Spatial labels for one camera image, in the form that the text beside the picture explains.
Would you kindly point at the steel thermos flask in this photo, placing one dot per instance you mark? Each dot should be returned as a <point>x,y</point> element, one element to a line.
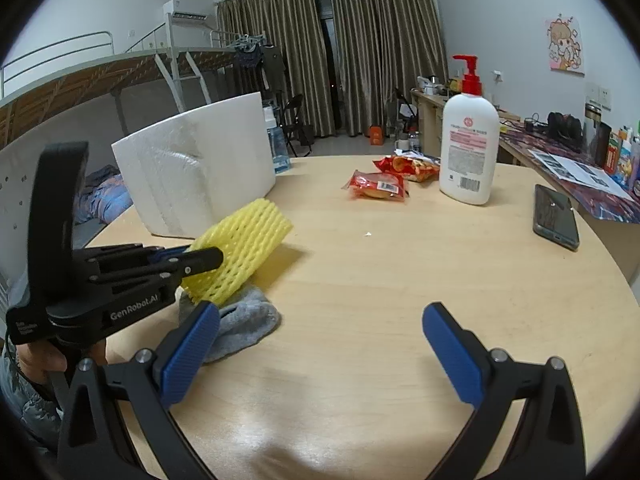
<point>592,130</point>

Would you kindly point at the group of toiletry bottles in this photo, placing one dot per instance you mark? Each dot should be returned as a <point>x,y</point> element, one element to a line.
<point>622,160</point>

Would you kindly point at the white metal bunk bed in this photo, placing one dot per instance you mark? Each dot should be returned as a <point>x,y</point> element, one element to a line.
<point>200,60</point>
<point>60,90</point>

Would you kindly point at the folded black chair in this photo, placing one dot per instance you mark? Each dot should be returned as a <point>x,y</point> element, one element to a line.
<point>402,110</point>

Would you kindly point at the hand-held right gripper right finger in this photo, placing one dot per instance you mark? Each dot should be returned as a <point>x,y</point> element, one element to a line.
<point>452,355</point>

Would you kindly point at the brown curtain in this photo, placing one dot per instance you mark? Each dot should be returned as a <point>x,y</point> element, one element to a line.
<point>275,60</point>
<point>385,55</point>

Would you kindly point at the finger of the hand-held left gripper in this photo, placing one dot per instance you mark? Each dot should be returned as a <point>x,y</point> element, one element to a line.
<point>162,254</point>
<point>200,260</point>

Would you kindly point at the black smartphone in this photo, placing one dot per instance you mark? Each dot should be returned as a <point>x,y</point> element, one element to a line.
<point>556,217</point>

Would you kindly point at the orange container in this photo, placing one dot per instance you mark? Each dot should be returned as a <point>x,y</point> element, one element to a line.
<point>376,135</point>

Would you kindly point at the cartoon wall poster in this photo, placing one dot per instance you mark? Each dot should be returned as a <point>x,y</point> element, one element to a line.
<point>565,45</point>

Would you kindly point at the black folding chair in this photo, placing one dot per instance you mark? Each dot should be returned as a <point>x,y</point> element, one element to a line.
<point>297,125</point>

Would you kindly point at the desk with patterned cloth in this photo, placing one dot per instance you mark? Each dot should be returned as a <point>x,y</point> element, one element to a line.
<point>605,200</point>

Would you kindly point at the black headphones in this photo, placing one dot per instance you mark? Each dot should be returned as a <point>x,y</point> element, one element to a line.
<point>565,132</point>

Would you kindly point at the grey sock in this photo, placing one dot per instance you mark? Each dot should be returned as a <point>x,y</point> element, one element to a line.
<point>245,320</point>

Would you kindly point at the light wooden desk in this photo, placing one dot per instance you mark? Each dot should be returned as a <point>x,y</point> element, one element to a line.
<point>427,115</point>

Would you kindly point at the red snack packet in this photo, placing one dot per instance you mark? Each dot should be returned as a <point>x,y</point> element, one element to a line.
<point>412,167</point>
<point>377,186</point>

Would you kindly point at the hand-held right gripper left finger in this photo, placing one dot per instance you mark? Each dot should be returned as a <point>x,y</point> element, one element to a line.
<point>192,355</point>

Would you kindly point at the white blue snack packet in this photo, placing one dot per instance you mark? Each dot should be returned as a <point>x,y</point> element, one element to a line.
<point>412,152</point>

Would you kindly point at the person's left hand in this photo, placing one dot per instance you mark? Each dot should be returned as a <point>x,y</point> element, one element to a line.
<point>40,360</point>

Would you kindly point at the white lotion bottle red pump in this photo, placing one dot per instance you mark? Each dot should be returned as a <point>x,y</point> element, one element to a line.
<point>467,140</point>

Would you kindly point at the yellow foam fruit net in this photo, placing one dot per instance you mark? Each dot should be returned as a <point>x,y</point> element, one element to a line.
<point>245,245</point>

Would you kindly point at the white printed paper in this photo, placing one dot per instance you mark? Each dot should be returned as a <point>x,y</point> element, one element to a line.
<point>575,172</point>

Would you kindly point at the white thermos jug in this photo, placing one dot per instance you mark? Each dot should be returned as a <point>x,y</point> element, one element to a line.
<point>401,146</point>

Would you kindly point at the white wall switch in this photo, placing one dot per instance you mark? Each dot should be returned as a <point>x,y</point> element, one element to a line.
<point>599,97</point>

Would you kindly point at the blue checked quilt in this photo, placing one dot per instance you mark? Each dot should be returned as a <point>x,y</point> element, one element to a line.
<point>102,195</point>

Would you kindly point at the white foam box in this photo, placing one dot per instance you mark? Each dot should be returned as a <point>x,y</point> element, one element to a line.
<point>200,170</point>

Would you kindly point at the dark hanging clothes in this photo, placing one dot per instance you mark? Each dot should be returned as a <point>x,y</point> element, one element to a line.
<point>260,70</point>

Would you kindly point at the white air conditioner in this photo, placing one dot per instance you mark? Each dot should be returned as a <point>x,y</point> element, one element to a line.
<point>185,11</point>

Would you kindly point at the large clear water bottle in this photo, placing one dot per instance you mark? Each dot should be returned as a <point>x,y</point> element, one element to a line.
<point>279,150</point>

